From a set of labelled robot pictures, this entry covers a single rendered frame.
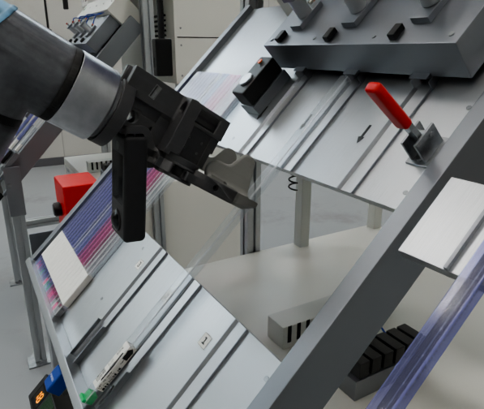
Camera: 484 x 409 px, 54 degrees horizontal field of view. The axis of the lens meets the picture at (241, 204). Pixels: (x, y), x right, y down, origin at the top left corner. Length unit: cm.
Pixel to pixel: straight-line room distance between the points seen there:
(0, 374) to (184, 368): 153
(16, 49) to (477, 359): 82
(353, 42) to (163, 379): 45
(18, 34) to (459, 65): 41
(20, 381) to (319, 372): 160
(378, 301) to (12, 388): 162
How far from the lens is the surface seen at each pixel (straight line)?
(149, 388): 57
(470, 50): 53
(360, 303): 44
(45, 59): 45
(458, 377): 88
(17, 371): 201
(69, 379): 66
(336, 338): 44
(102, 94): 45
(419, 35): 55
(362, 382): 78
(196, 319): 56
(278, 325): 86
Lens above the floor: 112
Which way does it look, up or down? 18 degrees down
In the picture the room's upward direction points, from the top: straight up
